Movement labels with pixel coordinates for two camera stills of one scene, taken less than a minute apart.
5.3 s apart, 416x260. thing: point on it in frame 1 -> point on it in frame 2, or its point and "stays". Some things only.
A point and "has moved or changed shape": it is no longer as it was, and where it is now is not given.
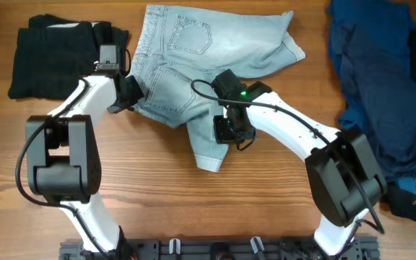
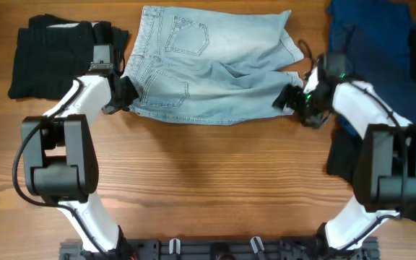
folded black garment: [53, 54] stays
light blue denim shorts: [176, 53] has moved or changed shape
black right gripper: [250, 133] -> [296, 92]
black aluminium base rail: [222, 248] stays
